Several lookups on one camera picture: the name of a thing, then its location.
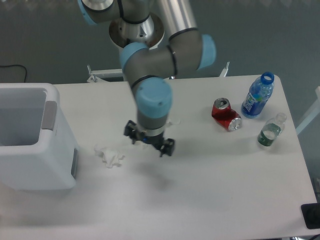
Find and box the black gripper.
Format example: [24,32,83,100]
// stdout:
[123,120,175,157]

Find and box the white paper ball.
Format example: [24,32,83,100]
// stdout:
[94,145,125,169]

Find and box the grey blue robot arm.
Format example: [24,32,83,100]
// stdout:
[78,0,217,156]

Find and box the long white crumpled paper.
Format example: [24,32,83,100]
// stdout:
[166,119,181,128]

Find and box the crushed red soda can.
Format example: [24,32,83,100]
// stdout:
[211,97,242,132]

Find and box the white plastic bin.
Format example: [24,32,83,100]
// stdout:
[0,83,79,191]

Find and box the blue plastic drink bottle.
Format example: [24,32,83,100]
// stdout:
[241,71,275,119]

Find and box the clear green label bottle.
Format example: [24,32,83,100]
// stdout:
[257,112,287,147]

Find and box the black device at edge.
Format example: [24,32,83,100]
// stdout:
[300,203,320,230]

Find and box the black floor cable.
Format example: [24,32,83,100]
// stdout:
[0,64,28,82]

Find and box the white frame at right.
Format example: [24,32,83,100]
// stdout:
[295,86,320,135]

